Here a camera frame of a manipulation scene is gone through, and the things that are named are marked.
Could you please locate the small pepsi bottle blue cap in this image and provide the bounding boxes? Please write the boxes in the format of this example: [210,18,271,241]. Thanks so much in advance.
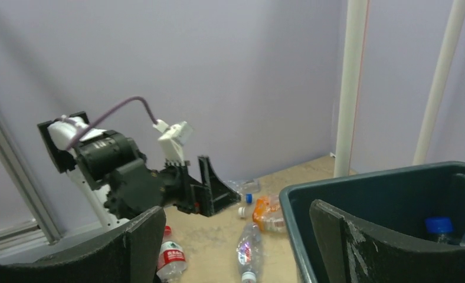
[424,216,456,245]

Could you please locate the white pvc pipe frame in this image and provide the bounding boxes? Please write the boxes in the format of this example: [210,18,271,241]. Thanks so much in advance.
[334,1,465,177]

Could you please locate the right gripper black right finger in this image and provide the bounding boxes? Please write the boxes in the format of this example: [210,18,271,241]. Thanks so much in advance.
[309,199,465,282]

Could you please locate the small bottle red white label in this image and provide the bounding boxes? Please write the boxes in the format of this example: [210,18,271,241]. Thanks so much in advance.
[156,226,188,282]

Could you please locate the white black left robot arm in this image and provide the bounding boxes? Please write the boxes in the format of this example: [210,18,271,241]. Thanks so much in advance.
[38,112,241,231]

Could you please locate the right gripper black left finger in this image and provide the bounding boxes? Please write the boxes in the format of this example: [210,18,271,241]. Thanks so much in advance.
[0,206,166,282]

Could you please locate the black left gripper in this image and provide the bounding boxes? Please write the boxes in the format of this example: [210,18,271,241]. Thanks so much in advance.
[160,156,241,217]

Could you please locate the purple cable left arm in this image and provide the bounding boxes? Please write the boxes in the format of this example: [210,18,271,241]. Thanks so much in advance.
[60,96,161,151]

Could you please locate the clear crushed bottle blue label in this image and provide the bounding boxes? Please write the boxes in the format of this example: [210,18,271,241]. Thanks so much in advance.
[225,179,261,195]

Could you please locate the dark green trash bin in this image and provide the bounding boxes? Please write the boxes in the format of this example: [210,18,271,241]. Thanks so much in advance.
[280,162,465,282]

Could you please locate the crushed bottle purple label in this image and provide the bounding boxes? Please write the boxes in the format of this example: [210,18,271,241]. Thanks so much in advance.
[236,222,264,283]

